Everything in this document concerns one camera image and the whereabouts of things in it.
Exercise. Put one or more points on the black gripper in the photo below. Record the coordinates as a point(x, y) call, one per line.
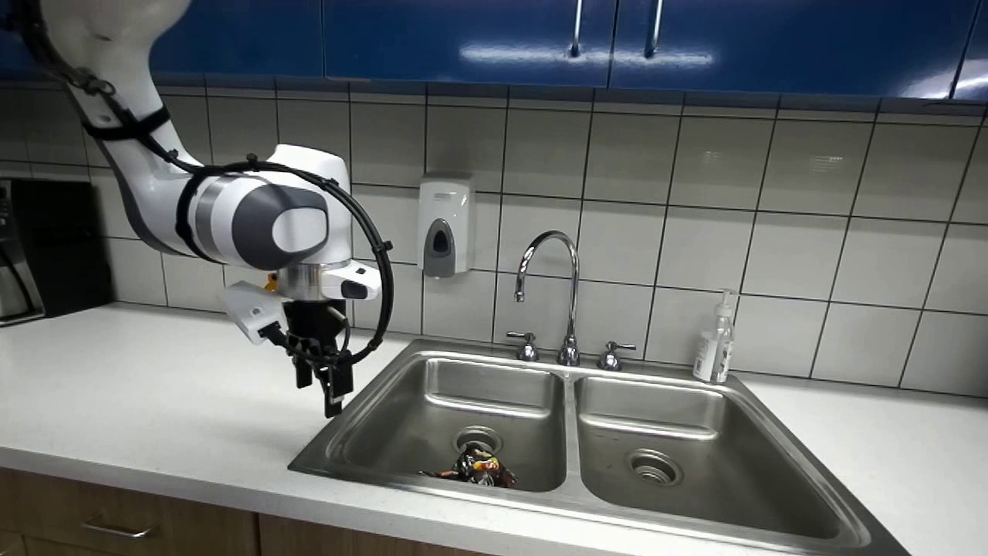
point(312, 339)

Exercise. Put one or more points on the black chip packet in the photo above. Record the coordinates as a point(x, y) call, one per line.
point(477, 465)

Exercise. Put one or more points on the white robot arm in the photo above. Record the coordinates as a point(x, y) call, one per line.
point(290, 215)

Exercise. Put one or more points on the stainless steel double sink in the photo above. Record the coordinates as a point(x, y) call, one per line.
point(642, 450)

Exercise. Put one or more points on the orange bottle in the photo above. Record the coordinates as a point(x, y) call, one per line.
point(272, 282)

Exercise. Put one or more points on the chrome gooseneck faucet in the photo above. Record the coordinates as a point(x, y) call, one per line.
point(561, 317)

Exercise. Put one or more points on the black coffee machine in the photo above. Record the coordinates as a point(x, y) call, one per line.
point(52, 247)

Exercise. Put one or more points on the wooden lower cabinets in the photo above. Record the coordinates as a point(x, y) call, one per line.
point(61, 517)

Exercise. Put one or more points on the blue upper cabinets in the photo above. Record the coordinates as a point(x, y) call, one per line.
point(930, 52)

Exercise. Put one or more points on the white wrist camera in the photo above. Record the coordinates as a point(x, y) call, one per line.
point(255, 309)

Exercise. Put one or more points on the white wall soap dispenser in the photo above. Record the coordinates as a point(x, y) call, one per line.
point(446, 211)

